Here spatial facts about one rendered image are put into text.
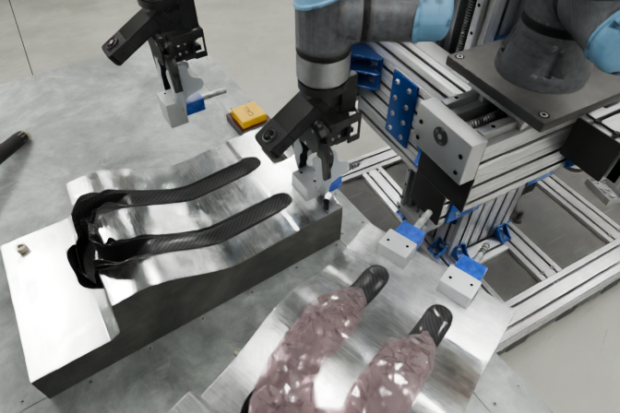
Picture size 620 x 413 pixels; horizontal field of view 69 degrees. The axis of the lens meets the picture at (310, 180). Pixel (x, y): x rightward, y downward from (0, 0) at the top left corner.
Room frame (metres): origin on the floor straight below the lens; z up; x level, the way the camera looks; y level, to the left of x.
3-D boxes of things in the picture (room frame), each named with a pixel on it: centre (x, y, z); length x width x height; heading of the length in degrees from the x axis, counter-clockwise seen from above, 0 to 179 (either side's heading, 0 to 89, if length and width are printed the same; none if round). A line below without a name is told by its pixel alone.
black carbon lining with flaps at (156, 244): (0.46, 0.21, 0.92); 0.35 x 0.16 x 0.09; 123
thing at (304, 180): (0.56, -0.04, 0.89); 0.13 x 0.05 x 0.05; 124
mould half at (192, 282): (0.46, 0.22, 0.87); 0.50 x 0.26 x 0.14; 123
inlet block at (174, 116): (0.73, 0.23, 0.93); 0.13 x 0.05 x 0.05; 124
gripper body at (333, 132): (0.55, -0.02, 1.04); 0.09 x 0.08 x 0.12; 124
